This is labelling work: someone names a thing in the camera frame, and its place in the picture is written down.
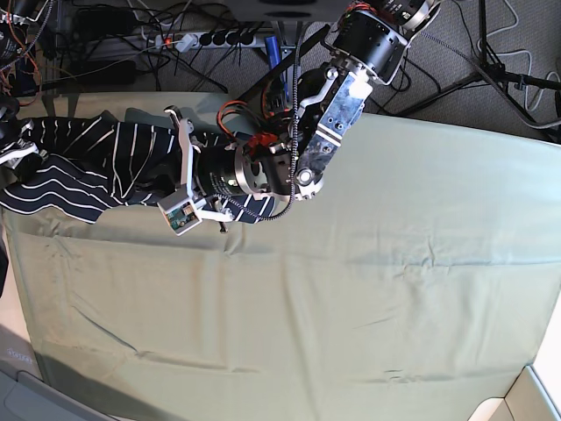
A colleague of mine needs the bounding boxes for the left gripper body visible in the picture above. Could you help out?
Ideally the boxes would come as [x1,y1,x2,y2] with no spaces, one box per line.
[164,105,233,232]

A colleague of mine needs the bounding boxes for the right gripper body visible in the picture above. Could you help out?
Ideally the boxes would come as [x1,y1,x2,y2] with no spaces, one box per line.
[1,118,44,175]

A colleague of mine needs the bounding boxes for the navy white striped T-shirt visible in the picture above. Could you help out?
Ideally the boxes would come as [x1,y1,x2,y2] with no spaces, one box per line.
[0,111,281,227]

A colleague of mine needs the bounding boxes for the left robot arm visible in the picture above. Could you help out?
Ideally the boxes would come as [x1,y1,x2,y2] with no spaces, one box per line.
[158,1,440,235]

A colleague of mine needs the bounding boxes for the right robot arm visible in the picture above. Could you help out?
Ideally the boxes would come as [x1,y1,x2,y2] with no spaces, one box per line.
[1,1,54,181]

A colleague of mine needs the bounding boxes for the white power strip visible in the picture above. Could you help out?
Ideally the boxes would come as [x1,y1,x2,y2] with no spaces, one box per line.
[154,30,265,53]

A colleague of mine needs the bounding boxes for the black box under table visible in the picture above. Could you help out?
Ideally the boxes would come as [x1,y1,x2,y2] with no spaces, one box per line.
[222,0,350,22]

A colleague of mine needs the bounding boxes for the light green table cloth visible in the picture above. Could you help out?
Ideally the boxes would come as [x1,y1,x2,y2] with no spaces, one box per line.
[4,115,560,420]

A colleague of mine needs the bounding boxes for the black tripod stand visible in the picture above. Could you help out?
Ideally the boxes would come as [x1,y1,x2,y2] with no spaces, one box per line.
[396,1,560,138]

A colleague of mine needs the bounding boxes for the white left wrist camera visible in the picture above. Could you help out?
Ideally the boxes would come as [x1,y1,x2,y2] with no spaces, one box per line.
[158,196,202,236]

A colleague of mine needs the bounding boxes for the aluminium extrusion post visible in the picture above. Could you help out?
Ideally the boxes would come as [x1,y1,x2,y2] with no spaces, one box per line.
[271,21,303,59]

